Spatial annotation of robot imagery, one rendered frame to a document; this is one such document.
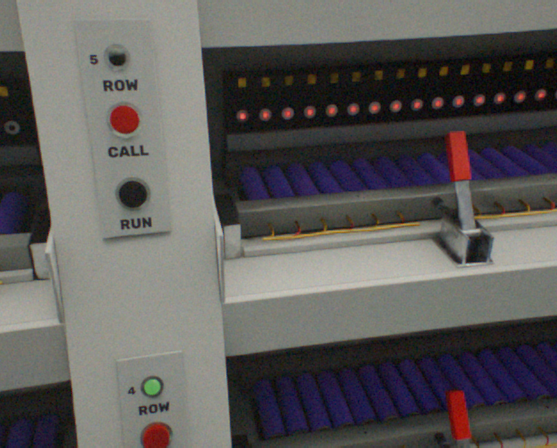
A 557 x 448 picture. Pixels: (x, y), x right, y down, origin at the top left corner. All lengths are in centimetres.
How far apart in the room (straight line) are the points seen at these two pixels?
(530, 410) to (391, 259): 22
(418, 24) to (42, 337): 30
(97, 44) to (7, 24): 5
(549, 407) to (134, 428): 36
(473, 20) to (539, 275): 18
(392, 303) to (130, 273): 18
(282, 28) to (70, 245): 18
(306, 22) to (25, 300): 25
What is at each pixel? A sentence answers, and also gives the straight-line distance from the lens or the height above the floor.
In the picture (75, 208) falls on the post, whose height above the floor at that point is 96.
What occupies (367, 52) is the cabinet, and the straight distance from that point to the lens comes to 61.
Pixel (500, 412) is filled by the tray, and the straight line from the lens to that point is 59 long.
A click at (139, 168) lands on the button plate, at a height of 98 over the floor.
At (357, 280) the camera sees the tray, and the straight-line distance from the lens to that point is 42.
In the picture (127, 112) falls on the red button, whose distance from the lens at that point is 36.
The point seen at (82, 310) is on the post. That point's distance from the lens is 39.
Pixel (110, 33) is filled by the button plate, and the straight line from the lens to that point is 37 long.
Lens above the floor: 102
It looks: 12 degrees down
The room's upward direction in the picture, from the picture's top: 3 degrees counter-clockwise
